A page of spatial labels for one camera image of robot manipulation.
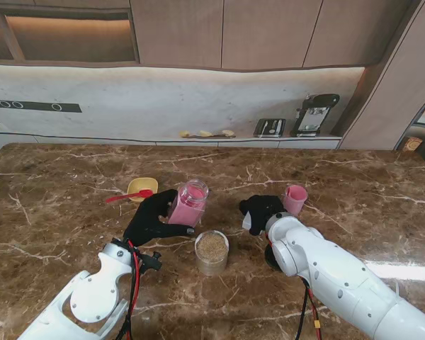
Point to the red plastic measuring spoon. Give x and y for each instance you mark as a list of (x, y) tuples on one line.
[(127, 196)]

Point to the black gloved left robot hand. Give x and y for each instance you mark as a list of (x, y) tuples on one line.
[(147, 217)]

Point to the wooden cutting board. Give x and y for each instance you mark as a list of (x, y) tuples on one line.
[(216, 135)]

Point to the pink container with white lid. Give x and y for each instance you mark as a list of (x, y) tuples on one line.
[(187, 209)]

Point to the yellow plastic bowl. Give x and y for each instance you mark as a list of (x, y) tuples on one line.
[(141, 185)]

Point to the yellow fruit piece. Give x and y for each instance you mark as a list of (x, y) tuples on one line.
[(228, 132), (205, 133), (184, 134)]

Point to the white square container lid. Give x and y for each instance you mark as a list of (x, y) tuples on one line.
[(246, 221)]

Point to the black wall control panel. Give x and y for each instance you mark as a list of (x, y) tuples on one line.
[(32, 106)]

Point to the round wooden ornament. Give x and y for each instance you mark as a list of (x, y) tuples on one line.
[(412, 143)]

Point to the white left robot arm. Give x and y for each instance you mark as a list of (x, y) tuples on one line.
[(81, 301)]

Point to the lit open shelf niche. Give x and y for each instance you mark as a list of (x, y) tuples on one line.
[(56, 35)]

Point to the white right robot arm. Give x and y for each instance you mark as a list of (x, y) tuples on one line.
[(340, 276)]

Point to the black espresso machine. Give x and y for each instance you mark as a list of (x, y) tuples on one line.
[(313, 113)]

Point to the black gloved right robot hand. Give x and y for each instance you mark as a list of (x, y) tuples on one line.
[(263, 209)]

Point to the tall wooden cabinet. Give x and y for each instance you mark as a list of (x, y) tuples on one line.
[(382, 88)]

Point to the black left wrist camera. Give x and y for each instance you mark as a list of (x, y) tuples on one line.
[(152, 262)]

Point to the black round jar lid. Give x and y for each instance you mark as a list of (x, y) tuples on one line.
[(269, 258)]

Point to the wooden wall cabinets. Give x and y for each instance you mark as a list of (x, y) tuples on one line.
[(233, 32)]

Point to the pink plastic measuring cup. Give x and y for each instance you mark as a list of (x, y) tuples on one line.
[(295, 198)]

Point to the black silver toaster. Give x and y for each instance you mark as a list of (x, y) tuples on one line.
[(269, 127)]

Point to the clear jar of grain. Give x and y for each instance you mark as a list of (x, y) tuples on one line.
[(212, 249)]

